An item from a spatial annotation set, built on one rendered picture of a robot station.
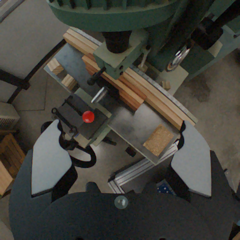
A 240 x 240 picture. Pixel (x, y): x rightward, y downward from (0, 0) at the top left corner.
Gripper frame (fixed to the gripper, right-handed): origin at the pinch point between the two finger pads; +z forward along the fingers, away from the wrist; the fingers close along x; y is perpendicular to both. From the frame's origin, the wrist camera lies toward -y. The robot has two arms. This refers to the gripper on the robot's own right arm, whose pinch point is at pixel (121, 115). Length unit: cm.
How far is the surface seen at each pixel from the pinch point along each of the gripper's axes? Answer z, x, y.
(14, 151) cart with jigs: 59, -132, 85
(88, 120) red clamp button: 11.9, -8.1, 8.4
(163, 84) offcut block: 36.2, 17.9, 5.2
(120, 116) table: 23.2, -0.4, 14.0
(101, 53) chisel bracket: 17.0, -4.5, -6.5
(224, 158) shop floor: 67, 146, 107
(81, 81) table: 30.9, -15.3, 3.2
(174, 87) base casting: 39.9, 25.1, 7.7
